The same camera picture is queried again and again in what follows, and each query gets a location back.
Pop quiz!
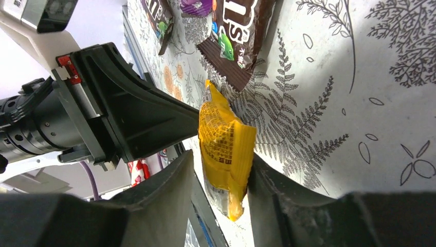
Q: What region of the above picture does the purple candy bag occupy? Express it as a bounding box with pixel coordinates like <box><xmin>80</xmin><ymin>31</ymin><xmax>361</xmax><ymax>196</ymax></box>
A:
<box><xmin>197</xmin><ymin>0</ymin><xmax>276</xmax><ymax>92</ymax></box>
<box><xmin>180</xmin><ymin>0</ymin><xmax>213</xmax><ymax>17</ymax></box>

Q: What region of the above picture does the purple candy bag right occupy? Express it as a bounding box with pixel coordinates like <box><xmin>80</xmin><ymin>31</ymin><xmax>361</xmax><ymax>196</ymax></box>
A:
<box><xmin>180</xmin><ymin>0</ymin><xmax>213</xmax><ymax>17</ymax></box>

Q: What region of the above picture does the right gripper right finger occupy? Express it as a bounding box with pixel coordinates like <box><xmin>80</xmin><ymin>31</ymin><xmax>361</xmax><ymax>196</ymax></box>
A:
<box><xmin>248</xmin><ymin>156</ymin><xmax>435</xmax><ymax>246</ymax></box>

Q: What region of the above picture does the floral tablecloth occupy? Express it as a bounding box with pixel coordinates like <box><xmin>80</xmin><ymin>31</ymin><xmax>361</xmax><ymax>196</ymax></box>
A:
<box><xmin>126</xmin><ymin>0</ymin><xmax>436</xmax><ymax>247</ymax></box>

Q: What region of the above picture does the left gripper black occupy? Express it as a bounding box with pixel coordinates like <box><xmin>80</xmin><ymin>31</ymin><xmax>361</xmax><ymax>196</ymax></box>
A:
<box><xmin>1</xmin><ymin>43</ymin><xmax>199</xmax><ymax>171</ymax></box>

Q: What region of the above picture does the brown M&M bag on table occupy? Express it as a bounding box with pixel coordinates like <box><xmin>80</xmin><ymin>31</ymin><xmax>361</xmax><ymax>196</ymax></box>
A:
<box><xmin>140</xmin><ymin>0</ymin><xmax>174</xmax><ymax>56</ymax></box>

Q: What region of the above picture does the purple candy bag left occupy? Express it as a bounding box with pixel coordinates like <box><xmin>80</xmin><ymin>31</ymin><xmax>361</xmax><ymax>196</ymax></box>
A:
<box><xmin>197</xmin><ymin>0</ymin><xmax>276</xmax><ymax>92</ymax></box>

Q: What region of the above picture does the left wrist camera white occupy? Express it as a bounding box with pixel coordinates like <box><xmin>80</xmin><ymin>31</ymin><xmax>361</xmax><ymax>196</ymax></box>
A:
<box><xmin>1</xmin><ymin>0</ymin><xmax>80</xmax><ymax>72</ymax></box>

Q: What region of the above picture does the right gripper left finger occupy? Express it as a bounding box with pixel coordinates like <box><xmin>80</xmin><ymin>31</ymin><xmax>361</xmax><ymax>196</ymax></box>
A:
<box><xmin>1</xmin><ymin>150</ymin><xmax>194</xmax><ymax>246</ymax></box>

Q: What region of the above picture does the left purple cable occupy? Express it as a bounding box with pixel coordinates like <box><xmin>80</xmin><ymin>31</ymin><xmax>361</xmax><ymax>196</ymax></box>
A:
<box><xmin>79</xmin><ymin>161</ymin><xmax>101</xmax><ymax>201</ymax></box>

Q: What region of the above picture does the yellow candy bag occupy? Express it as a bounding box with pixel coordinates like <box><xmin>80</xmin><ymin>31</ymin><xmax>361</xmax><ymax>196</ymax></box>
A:
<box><xmin>198</xmin><ymin>80</ymin><xmax>257</xmax><ymax>221</ymax></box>

